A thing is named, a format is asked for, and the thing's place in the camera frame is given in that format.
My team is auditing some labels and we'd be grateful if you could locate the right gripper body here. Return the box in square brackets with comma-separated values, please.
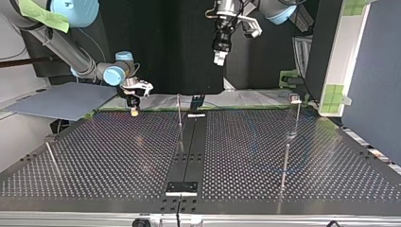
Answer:
[116, 86, 142, 109]

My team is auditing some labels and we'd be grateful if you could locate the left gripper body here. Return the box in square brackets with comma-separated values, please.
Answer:
[211, 15, 236, 54]

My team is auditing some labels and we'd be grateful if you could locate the connector holder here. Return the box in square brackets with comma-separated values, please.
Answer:
[188, 94, 206, 119]

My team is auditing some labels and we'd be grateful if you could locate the black panel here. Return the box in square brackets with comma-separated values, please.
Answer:
[22, 0, 343, 96]

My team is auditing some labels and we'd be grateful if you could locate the grey board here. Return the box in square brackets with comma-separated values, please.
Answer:
[5, 81, 118, 122]

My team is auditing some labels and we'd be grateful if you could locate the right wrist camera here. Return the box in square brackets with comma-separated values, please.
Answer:
[120, 77, 155, 98]

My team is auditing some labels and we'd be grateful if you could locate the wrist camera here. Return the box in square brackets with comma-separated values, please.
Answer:
[120, 77, 155, 98]
[236, 13, 264, 40]

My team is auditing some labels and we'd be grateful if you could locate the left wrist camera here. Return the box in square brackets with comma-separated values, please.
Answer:
[236, 13, 264, 40]

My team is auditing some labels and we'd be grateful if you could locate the metal post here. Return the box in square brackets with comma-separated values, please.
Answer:
[279, 143, 291, 192]
[44, 141, 61, 173]
[176, 93, 183, 131]
[288, 93, 303, 139]

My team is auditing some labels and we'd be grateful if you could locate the blue cable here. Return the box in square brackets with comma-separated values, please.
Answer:
[247, 114, 313, 178]

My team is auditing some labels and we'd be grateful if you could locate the black cable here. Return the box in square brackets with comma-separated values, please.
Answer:
[175, 194, 183, 227]

